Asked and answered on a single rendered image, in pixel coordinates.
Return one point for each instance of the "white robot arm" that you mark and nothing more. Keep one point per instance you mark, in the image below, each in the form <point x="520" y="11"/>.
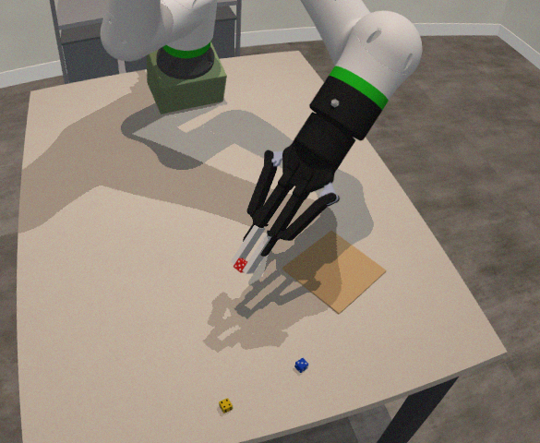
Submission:
<point x="376" y="56"/>

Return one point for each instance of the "blue die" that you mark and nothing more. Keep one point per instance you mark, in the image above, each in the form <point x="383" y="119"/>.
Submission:
<point x="301" y="365"/>

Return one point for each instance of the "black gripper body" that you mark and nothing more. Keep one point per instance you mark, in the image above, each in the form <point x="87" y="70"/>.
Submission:
<point x="325" y="140"/>

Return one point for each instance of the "tan square mat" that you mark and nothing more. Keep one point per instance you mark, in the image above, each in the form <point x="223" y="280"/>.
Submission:
<point x="334" y="271"/>

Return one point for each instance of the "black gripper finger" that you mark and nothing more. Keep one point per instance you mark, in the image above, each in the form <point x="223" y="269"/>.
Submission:
<point x="278" y="229"/>
<point x="261" y="213"/>

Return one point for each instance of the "yellow die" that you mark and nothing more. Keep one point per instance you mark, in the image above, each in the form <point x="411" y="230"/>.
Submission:
<point x="225" y="405"/>

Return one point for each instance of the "red die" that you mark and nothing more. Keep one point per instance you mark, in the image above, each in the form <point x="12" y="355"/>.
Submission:
<point x="240" y="264"/>

